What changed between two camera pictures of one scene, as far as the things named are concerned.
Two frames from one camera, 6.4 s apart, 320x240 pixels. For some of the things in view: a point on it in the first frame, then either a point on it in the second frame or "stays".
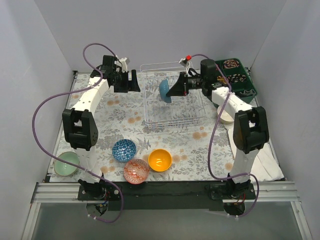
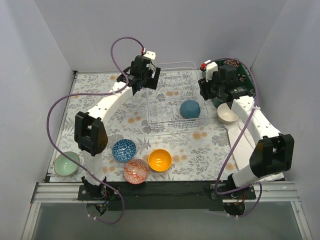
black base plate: x=165 y=196 stays
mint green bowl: x=65 y=169 stays
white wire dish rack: x=184 y=110 stays
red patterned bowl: x=136 y=171 stays
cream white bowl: x=224 y=118 stays
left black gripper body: x=124 y=81 -> x=149 y=77
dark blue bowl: x=164 y=88 -> x=190 y=109
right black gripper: x=185 y=83 -> x=206 y=89
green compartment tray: x=239 y=77 stays
